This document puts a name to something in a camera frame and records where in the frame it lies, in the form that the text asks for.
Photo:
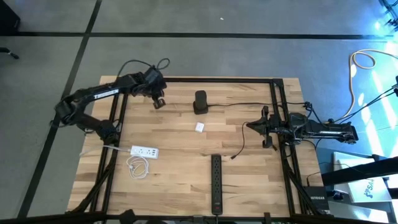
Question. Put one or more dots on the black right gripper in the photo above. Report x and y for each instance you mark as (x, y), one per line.
(273, 127)

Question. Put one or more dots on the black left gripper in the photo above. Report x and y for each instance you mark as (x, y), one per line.
(152, 82)

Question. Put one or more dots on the black tower power strip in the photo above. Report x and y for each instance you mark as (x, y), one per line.
(200, 99)

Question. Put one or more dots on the white USB wall charger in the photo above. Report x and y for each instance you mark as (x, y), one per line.
(199, 127)

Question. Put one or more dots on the white power strip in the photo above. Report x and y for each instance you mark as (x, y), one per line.
(141, 151)

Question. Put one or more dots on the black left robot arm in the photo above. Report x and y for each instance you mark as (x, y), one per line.
(93, 95)

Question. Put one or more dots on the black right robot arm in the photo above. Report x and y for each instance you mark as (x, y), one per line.
(329, 132)

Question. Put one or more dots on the black metal beam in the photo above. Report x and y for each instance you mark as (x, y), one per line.
(357, 172)

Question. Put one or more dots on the white box blue print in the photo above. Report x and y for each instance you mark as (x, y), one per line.
(367, 191)

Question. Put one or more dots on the black chair leg caster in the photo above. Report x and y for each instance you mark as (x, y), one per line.
(11, 53)

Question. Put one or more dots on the black cabinet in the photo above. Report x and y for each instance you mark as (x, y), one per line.
(7, 15)

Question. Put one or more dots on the black aluminium table frame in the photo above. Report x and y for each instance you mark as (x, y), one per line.
(217, 80)

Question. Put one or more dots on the black Netgear network switch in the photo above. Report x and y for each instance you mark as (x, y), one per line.
(317, 197)

